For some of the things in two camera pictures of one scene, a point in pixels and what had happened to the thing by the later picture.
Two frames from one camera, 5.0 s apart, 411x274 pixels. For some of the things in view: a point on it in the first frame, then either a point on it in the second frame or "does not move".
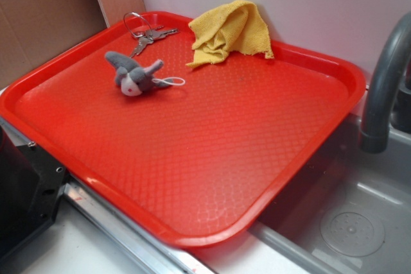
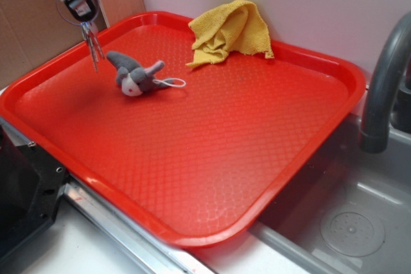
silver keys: [141, 29] → [89, 32]
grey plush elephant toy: [134, 79] does not move
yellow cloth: [235, 26] does not move
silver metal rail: [150, 252] does not move
